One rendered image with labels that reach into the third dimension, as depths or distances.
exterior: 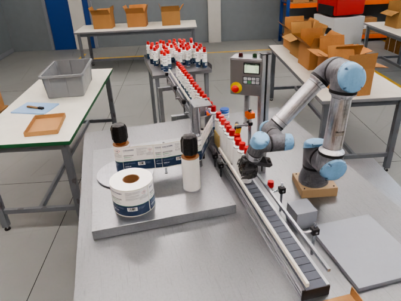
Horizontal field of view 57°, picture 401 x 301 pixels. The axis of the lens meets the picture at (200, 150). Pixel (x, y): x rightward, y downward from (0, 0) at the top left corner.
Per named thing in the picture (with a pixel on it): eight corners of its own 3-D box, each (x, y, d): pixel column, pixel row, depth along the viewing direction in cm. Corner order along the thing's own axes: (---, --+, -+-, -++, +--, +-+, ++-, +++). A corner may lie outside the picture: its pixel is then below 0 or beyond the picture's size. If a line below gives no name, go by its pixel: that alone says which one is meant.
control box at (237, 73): (234, 88, 201) (235, 53, 192) (266, 91, 195) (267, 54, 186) (229, 94, 192) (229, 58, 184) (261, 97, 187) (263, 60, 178)
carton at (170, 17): (160, 26, 679) (158, 5, 661) (160, 22, 721) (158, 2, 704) (185, 25, 681) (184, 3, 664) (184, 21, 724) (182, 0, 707)
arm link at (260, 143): (274, 144, 156) (254, 146, 154) (267, 157, 165) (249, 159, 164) (268, 128, 160) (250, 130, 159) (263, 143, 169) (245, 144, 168)
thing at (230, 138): (226, 160, 213) (225, 128, 204) (234, 159, 214) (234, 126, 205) (229, 165, 209) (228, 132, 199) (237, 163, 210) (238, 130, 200)
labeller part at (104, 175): (96, 164, 215) (96, 162, 215) (150, 156, 221) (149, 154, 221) (96, 193, 189) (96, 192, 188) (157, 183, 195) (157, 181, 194)
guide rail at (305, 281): (218, 150, 222) (218, 147, 221) (219, 150, 222) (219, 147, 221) (306, 288, 129) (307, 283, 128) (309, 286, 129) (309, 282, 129)
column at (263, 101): (255, 169, 212) (259, 52, 181) (262, 168, 213) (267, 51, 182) (258, 174, 208) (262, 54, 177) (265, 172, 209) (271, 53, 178)
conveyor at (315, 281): (196, 122, 274) (196, 117, 272) (207, 120, 275) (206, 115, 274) (305, 298, 132) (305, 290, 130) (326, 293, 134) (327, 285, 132)
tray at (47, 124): (35, 119, 302) (34, 115, 300) (65, 116, 304) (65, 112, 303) (24, 137, 272) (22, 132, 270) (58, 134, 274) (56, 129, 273)
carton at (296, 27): (278, 52, 471) (280, 22, 454) (311, 50, 476) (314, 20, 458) (290, 61, 431) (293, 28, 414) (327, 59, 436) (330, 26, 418)
